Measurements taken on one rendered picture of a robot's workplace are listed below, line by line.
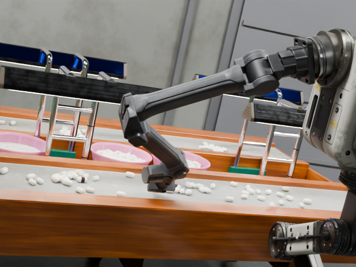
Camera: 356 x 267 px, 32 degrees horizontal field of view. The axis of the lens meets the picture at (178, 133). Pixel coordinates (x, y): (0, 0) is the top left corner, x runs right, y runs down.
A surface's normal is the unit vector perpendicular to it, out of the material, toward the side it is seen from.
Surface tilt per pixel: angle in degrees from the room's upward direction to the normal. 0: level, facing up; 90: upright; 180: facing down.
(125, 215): 90
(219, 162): 90
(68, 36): 90
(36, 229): 90
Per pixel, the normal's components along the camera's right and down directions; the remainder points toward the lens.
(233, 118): 0.23, 0.26
